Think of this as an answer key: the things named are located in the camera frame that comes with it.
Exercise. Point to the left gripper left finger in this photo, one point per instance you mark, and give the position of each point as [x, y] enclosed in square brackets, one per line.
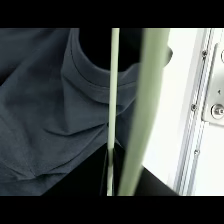
[90, 180]

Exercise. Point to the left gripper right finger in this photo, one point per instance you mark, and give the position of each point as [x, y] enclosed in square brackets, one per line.
[156, 186]

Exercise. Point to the black garment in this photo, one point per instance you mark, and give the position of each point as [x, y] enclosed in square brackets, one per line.
[50, 116]

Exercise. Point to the pale green clothes hanger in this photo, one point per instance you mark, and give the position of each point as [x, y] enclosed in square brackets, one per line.
[150, 83]

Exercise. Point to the silver frame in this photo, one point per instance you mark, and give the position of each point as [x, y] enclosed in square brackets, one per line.
[213, 93]

